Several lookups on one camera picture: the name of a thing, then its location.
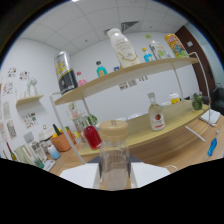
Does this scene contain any large clear jar cork lid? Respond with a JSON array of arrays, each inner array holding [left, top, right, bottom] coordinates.
[[98, 119, 131, 191]]

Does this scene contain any blue liquid bottle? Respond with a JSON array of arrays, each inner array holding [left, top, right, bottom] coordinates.
[[207, 137, 218, 157]]

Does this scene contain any white milk bottle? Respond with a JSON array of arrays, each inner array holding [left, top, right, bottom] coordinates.
[[106, 27, 141, 69]]

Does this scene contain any blue and white cup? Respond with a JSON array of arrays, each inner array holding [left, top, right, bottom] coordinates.
[[46, 143, 62, 160]]

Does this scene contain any white flat device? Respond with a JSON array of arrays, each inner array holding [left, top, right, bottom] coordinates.
[[42, 159, 57, 172]]

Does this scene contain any red liquid glass bottle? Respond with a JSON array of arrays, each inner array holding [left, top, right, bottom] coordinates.
[[83, 124, 102, 150]]

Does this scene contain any green potted plant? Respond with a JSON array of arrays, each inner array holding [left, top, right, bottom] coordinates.
[[87, 114, 99, 126]]

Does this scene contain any clear bottle with red label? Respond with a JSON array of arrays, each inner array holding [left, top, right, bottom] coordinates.
[[147, 92, 167, 132]]

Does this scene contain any two-tier wooden shelf rack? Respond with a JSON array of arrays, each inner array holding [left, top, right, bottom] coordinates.
[[49, 51, 212, 166]]

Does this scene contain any white and yellow tub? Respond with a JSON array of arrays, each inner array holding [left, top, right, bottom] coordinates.
[[169, 92, 181, 105]]

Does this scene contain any white notebook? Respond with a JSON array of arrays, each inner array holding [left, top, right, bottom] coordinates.
[[199, 109, 222, 126]]

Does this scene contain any small jar of green leaves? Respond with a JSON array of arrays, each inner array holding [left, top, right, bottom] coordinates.
[[191, 91, 204, 111]]

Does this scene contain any small pink bottle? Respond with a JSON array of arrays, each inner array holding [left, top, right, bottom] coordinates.
[[76, 71, 88, 88]]

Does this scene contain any black armchair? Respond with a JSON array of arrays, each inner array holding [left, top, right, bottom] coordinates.
[[209, 87, 224, 116]]

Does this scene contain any black and yellow can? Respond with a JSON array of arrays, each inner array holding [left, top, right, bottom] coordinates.
[[53, 50, 79, 96]]

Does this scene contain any small teal bottle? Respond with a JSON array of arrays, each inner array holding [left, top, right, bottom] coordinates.
[[95, 60, 108, 78]]

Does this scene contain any clear bottle with green cap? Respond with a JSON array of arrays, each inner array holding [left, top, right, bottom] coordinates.
[[146, 33, 171, 60]]

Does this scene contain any brown door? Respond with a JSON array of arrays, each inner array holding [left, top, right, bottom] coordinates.
[[174, 25, 214, 98]]

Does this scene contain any yellow snack bag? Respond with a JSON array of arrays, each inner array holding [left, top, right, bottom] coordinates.
[[164, 33, 190, 58]]

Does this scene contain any wooden wall shelf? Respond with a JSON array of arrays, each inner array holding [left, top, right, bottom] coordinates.
[[15, 94, 45, 108]]

